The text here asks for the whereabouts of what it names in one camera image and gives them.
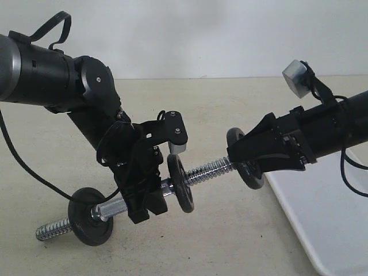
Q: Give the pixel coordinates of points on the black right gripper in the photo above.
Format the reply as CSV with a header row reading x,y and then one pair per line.
x,y
275,144

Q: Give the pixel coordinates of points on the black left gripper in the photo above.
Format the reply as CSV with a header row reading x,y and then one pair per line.
x,y
127,149

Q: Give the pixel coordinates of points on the black weight plate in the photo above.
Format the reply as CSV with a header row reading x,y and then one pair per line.
x,y
88,230
178,179
248,171

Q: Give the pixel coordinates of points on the chrome dumbbell bar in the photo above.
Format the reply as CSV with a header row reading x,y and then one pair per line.
x,y
110,208

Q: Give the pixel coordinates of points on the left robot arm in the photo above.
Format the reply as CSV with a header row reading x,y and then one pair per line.
x,y
83,88

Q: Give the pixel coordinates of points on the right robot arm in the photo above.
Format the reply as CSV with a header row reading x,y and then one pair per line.
x,y
329,128

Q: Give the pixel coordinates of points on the white rectangular tray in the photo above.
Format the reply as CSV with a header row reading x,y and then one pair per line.
x,y
329,220

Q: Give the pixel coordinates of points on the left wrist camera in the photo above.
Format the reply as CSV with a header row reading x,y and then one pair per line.
x,y
167,128

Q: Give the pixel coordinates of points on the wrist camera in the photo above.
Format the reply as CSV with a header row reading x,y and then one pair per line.
x,y
167,128
302,80

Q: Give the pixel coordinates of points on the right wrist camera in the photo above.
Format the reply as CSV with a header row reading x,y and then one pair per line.
x,y
302,80

